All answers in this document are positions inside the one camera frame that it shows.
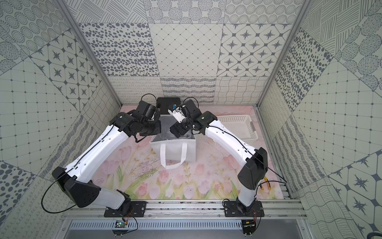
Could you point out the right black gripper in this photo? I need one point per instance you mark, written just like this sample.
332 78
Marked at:
178 125

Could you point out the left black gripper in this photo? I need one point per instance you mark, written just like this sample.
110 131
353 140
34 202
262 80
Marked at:
153 128

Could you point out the white insulated delivery bag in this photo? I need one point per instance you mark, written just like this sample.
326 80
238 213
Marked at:
173 151

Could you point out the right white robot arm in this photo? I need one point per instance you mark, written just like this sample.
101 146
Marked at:
253 162

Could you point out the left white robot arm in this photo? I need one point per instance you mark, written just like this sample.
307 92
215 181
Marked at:
75 180

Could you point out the black plastic case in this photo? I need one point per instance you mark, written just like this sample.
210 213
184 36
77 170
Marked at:
166 103

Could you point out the white perforated plastic basket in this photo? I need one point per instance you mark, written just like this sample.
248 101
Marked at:
241 126

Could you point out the floral pink table mat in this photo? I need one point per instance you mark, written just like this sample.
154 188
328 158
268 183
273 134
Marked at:
135 169

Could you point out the green circuit board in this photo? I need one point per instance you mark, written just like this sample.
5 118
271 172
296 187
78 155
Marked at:
120 224

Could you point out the black controller box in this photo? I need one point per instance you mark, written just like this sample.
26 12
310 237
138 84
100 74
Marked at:
248 227

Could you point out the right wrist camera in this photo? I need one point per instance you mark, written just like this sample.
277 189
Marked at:
176 112

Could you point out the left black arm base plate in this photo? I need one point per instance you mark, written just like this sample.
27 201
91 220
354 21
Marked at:
132 209

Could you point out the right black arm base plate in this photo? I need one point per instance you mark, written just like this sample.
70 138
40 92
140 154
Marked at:
237 209

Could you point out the yellow handled pliers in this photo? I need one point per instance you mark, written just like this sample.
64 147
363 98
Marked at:
265 184

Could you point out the aluminium rail frame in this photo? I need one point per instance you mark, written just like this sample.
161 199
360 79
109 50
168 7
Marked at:
184 215

